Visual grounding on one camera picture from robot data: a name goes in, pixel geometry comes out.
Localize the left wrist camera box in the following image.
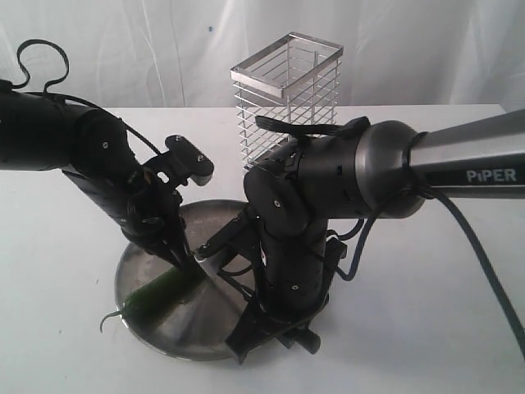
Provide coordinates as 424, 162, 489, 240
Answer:
144, 135, 214, 188

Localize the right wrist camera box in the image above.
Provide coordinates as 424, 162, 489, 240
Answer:
194, 203, 261, 282

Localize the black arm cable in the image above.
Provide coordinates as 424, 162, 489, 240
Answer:
253, 115, 525, 370
0, 39, 165, 157

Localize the white backdrop curtain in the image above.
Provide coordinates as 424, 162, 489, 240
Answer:
1, 1, 524, 111

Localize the black kitchen knife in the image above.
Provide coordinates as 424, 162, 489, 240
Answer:
197, 252, 255, 319

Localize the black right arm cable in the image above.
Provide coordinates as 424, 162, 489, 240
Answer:
253, 115, 525, 370

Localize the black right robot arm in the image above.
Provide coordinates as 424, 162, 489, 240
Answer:
226, 111, 524, 362

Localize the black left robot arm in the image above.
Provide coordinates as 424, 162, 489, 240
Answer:
1, 80, 194, 272

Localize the green cucumber with stem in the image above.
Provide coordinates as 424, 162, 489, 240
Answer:
99, 268, 207, 332

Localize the round steel plate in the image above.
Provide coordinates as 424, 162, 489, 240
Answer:
115, 199, 247, 361

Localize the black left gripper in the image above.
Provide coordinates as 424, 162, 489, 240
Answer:
122, 167, 195, 273

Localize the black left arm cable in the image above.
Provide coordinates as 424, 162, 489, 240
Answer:
0, 39, 165, 157

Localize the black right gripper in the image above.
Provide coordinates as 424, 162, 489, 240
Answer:
225, 221, 328, 364

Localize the chrome wire utensil holder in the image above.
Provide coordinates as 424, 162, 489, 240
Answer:
231, 32, 344, 171

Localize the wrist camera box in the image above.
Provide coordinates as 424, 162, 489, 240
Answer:
194, 203, 261, 282
144, 135, 214, 188

